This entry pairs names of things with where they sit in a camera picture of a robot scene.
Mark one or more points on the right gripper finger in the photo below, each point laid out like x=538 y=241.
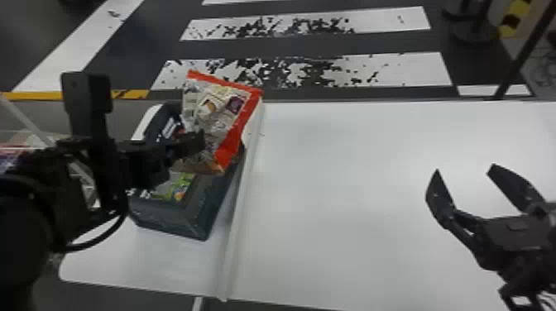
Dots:
x=514 y=186
x=441 y=202

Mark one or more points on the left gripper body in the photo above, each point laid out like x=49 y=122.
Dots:
x=143 y=163

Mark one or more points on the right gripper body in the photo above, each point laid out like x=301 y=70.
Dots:
x=514 y=241

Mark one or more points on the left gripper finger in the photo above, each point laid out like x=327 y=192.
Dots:
x=189 y=144

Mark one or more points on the red snack packet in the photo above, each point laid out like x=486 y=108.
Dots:
x=236 y=126

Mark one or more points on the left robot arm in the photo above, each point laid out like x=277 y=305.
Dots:
x=30 y=208

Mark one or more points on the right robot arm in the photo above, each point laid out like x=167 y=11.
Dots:
x=532 y=291

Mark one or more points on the green snack packet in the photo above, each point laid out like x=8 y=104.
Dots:
x=176 y=187

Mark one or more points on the dark blue basket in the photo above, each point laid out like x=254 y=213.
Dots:
x=191 y=217

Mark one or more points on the white slab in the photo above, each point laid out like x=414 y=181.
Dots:
x=152 y=262

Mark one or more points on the clear box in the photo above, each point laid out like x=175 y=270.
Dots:
x=21 y=139

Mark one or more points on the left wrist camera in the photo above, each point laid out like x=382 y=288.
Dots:
x=84 y=102

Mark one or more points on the yellow black striped post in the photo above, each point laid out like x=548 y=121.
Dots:
x=514 y=17

